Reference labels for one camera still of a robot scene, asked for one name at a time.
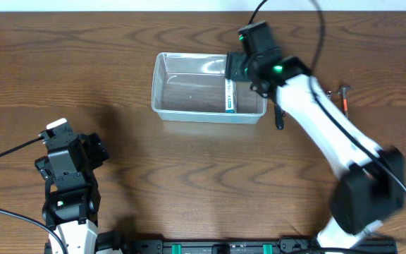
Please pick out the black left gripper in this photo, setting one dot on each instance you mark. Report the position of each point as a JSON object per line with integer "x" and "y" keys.
{"x": 94, "y": 150}

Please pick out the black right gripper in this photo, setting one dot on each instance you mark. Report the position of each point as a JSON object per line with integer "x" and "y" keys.
{"x": 233, "y": 68}

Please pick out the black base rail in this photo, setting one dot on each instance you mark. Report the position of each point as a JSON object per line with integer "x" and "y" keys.
{"x": 114, "y": 242}

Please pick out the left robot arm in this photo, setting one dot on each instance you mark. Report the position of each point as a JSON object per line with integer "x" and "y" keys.
{"x": 72, "y": 197}

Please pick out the black yellow screwdriver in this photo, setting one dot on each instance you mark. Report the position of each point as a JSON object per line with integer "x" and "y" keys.
{"x": 279, "y": 122}

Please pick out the small black orange hammer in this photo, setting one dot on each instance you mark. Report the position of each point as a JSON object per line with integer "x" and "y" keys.
{"x": 342, "y": 91}

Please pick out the white blue cardboard box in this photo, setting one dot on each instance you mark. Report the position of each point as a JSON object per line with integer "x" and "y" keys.
{"x": 230, "y": 96}

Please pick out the clear plastic container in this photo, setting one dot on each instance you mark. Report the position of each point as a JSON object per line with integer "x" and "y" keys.
{"x": 192, "y": 87}

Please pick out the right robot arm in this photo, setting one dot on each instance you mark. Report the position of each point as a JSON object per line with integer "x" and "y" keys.
{"x": 370, "y": 179}

